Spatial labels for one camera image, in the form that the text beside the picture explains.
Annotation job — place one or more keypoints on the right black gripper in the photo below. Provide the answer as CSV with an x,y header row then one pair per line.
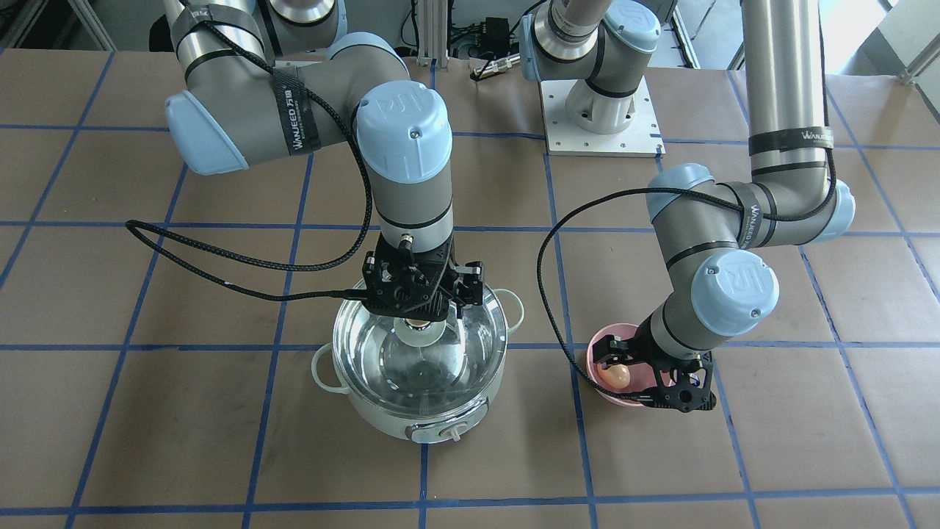
x,y
471,283

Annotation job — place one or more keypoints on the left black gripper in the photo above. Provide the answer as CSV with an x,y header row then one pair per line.
x,y
649,344

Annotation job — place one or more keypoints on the brown egg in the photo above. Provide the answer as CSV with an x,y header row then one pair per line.
x,y
616,377

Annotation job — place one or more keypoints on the glass pot lid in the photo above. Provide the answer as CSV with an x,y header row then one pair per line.
x,y
420,372

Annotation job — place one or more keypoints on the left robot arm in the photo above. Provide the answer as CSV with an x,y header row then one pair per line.
x,y
707,231

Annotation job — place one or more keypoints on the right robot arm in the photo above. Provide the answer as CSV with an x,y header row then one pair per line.
x,y
266,80

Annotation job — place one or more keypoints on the pale green cooking pot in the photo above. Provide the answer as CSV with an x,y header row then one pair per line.
x,y
448,426

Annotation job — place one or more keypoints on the pink bowl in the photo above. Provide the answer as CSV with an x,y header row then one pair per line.
x,y
642,374

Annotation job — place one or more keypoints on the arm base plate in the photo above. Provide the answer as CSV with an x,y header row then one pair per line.
x,y
579,122

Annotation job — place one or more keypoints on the aluminium frame post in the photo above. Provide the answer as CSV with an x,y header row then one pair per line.
x,y
433,33

